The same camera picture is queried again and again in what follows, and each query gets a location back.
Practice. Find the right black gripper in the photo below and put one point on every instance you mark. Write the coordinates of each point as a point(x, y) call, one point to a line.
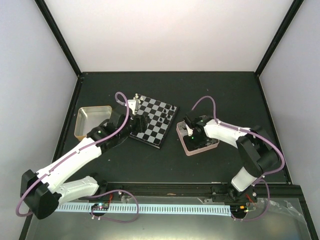
point(190, 146)

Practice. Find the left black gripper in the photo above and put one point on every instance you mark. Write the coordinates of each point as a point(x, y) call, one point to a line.
point(141, 123)

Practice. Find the pink metal tin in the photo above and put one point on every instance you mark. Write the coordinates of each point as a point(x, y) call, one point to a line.
point(182, 132)

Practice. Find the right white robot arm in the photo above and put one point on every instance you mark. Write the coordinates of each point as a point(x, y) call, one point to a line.
point(259, 156)

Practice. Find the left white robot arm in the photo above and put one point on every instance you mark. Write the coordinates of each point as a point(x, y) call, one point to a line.
point(45, 190)

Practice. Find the small green circuit board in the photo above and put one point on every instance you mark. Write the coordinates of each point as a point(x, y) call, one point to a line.
point(100, 206)

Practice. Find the black and silver chessboard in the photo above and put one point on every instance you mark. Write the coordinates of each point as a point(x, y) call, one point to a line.
point(153, 108)

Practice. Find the gold metal tin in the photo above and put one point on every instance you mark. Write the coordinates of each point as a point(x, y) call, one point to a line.
point(90, 117)

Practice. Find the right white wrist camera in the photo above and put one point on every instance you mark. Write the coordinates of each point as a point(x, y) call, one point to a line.
point(188, 128)

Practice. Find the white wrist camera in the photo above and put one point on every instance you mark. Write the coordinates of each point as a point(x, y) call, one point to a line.
point(133, 105)
point(188, 128)

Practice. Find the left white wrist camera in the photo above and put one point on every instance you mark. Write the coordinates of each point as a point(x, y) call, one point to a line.
point(133, 105)

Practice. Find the light blue cable duct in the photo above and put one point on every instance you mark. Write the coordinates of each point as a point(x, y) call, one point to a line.
point(132, 208)

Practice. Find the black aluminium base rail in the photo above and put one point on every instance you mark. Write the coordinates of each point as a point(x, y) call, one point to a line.
point(218, 192)

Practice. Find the left black frame post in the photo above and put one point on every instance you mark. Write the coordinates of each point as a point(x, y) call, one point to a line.
point(46, 13)

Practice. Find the black frame post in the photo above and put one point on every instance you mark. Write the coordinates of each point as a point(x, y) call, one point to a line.
point(46, 13)
point(283, 27)

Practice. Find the right black frame post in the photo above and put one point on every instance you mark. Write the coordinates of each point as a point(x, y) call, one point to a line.
point(283, 27)

